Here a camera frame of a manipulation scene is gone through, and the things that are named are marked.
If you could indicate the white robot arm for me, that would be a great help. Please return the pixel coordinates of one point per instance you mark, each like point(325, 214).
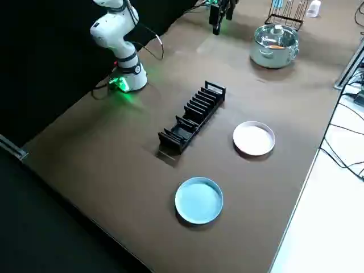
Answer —
point(119, 45)

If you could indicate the light blue plate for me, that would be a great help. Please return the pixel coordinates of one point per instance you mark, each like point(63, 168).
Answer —
point(199, 200)

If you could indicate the orange carrot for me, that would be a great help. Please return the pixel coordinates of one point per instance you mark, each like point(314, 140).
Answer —
point(276, 47)

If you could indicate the aluminium table bracket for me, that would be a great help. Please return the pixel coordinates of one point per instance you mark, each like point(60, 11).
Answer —
point(14, 149)

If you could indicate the white plate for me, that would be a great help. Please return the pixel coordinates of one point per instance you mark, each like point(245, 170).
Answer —
point(253, 138)

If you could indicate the white cup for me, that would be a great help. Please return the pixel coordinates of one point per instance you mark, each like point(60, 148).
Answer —
point(313, 10)

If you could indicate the steel cooking pot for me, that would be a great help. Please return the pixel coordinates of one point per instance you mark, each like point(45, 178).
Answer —
point(267, 58)

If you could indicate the aluminium profile post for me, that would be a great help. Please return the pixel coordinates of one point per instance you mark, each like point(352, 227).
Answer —
point(348, 66)

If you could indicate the light blue cup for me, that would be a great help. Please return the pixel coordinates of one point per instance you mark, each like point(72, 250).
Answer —
point(277, 3)

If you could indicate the black drying rack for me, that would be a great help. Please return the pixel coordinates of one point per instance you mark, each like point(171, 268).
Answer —
point(196, 111)

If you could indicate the glass pot lid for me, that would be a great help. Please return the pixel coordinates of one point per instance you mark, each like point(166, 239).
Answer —
point(264, 37)

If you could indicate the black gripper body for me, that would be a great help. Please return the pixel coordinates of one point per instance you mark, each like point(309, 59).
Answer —
point(222, 4)

